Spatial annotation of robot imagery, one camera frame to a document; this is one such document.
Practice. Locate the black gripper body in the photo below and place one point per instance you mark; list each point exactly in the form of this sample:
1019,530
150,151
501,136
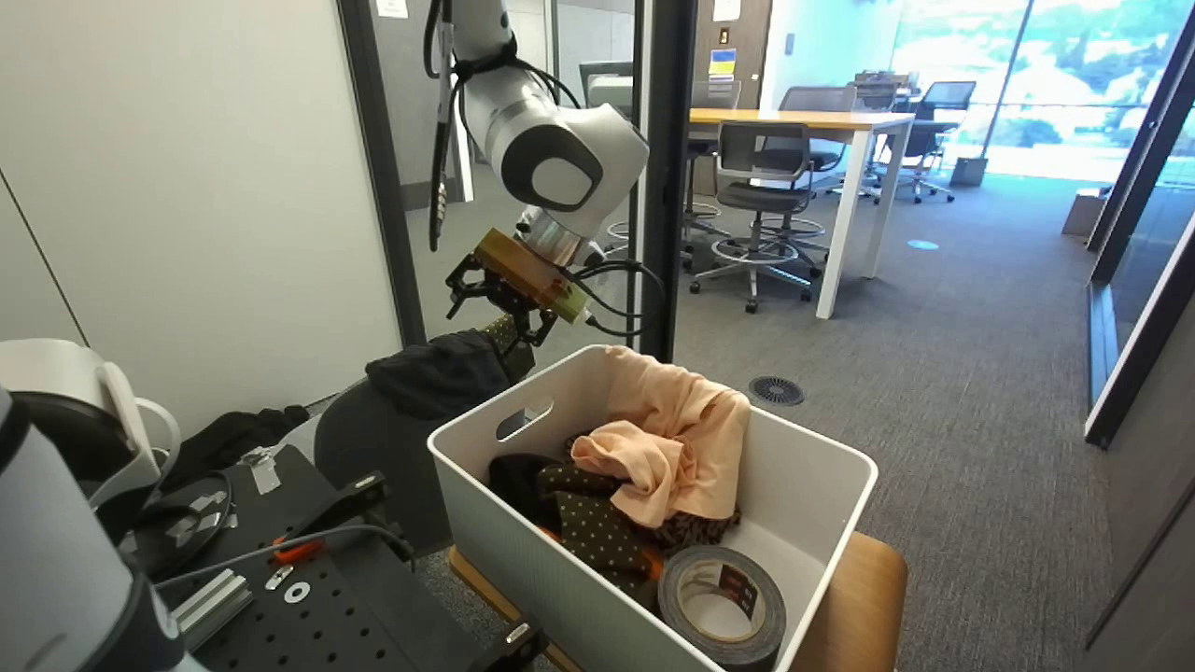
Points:
471,286

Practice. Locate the black clothing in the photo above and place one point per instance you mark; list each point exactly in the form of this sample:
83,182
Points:
435,367

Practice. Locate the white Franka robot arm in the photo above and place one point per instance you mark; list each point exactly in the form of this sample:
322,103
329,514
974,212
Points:
562,151

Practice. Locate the grey upholstered chair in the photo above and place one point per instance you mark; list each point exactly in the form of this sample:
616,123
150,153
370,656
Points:
374,449

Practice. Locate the small black cloth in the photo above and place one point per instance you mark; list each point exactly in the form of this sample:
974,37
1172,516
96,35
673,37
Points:
515,479

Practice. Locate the peach cloth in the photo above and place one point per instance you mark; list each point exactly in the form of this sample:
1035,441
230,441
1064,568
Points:
673,460

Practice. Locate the dark dotted cloth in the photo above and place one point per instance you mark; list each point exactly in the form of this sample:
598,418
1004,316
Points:
598,525

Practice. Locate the round black floor outlet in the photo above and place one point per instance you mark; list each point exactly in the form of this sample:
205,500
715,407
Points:
780,388

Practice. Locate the black fabric pile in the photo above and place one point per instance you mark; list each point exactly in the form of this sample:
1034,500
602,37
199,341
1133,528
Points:
237,433

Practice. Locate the white paper tag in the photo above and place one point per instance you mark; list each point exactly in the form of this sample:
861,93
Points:
264,474

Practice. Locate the white plastic bin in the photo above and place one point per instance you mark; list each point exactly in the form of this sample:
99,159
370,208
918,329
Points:
799,497

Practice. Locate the wooden top white desk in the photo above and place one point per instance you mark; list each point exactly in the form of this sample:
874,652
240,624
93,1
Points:
799,121

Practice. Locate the black perforated board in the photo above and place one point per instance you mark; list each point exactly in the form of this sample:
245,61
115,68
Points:
348,622

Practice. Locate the black box white labels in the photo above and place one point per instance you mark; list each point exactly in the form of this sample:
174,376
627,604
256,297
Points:
174,534

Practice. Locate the aluminium extrusion piece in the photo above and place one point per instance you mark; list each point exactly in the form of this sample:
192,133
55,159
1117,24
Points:
207,604

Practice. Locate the black door frame post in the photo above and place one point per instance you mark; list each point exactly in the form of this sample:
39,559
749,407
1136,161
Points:
378,188
668,188

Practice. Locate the grey duct tape roll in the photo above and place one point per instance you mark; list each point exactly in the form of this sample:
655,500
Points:
679,609

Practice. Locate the yellow wall notice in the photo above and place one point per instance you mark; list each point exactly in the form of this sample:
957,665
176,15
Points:
721,64

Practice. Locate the black window frame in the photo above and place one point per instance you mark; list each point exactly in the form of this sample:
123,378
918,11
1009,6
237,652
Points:
1145,336

